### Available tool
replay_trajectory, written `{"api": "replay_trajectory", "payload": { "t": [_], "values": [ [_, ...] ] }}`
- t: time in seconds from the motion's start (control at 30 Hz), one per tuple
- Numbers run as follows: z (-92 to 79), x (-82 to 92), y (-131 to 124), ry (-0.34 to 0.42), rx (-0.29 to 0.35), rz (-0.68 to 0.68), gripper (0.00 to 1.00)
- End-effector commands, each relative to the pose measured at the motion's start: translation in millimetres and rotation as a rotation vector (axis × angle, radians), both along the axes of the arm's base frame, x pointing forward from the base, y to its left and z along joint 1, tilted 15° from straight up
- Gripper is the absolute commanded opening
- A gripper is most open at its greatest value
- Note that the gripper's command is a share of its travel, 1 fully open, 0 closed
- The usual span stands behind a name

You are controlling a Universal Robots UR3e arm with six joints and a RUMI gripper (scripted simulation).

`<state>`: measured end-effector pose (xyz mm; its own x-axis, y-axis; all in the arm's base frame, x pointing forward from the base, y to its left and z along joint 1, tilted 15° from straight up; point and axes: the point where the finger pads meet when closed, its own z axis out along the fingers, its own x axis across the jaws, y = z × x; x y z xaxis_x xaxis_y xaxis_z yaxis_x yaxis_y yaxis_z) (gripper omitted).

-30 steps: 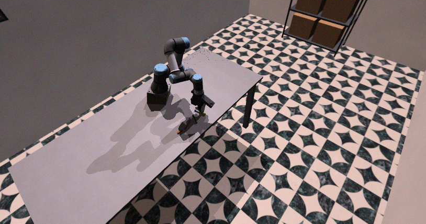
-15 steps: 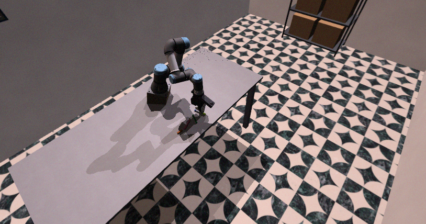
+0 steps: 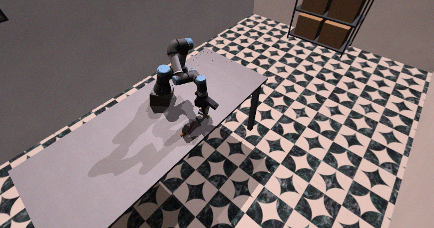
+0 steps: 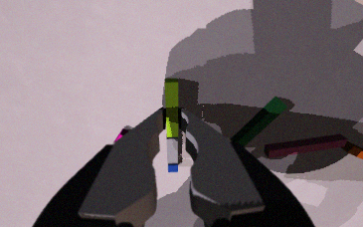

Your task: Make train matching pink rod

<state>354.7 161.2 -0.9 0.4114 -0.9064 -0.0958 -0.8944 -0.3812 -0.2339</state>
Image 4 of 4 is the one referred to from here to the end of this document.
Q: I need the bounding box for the orange rod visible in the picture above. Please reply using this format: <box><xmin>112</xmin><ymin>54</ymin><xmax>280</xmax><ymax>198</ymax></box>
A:
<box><xmin>341</xmin><ymin>141</ymin><xmax>363</xmax><ymax>159</ymax></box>

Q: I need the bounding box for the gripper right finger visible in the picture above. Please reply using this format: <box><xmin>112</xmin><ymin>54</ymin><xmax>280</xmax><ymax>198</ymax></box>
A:
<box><xmin>178</xmin><ymin>107</ymin><xmax>315</xmax><ymax>227</ymax></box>

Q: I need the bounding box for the lime green rod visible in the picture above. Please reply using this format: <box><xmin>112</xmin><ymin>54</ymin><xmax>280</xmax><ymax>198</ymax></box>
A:
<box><xmin>165</xmin><ymin>79</ymin><xmax>178</xmax><ymax>137</ymax></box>

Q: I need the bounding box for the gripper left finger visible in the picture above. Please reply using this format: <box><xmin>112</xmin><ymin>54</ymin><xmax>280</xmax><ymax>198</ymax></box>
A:
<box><xmin>32</xmin><ymin>108</ymin><xmax>166</xmax><ymax>227</ymax></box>

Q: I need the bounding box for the magenta rectangular block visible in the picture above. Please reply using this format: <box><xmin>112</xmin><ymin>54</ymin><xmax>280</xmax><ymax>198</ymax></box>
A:
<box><xmin>116</xmin><ymin>128</ymin><xmax>128</xmax><ymax>140</ymax></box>

